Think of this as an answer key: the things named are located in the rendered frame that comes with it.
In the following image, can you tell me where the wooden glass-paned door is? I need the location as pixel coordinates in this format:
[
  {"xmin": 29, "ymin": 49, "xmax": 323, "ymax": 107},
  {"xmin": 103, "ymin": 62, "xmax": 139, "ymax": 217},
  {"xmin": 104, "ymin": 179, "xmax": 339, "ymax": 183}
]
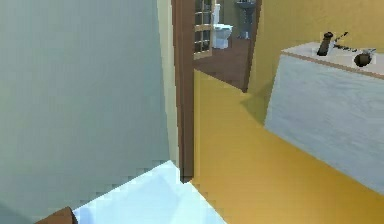
[{"xmin": 193, "ymin": 0, "xmax": 216, "ymax": 61}]

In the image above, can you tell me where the white toilet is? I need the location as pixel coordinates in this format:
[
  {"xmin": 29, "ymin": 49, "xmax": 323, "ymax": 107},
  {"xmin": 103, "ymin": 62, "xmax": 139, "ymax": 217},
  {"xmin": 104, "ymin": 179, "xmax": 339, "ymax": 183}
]
[{"xmin": 211, "ymin": 3, "xmax": 234, "ymax": 50}]

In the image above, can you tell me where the grey counter cabinet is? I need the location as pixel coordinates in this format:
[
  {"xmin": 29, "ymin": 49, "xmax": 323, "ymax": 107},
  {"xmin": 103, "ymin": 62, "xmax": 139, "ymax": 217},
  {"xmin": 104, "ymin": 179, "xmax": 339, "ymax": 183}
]
[{"xmin": 263, "ymin": 41, "xmax": 384, "ymax": 196}]

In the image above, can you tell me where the black long utensil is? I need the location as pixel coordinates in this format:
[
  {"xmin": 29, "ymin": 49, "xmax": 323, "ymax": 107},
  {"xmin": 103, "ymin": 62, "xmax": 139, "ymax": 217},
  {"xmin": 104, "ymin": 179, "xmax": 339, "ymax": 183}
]
[{"xmin": 333, "ymin": 31, "xmax": 358, "ymax": 54}]

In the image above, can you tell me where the brown wooden furniture corner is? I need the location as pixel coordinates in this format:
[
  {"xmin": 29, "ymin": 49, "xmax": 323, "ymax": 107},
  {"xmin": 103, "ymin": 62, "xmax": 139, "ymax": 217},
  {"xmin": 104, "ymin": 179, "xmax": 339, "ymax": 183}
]
[{"xmin": 34, "ymin": 206, "xmax": 79, "ymax": 224}]

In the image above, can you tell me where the black round cup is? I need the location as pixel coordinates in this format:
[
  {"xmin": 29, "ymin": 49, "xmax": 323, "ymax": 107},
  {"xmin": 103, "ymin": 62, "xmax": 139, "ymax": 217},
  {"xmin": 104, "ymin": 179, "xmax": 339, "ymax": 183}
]
[{"xmin": 353, "ymin": 48, "xmax": 377, "ymax": 68}]

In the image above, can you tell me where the dark pedestal sink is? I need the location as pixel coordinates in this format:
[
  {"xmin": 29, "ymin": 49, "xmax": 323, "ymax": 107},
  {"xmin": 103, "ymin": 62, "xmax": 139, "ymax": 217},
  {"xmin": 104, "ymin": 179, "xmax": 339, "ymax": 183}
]
[{"xmin": 235, "ymin": 0, "xmax": 257, "ymax": 40}]

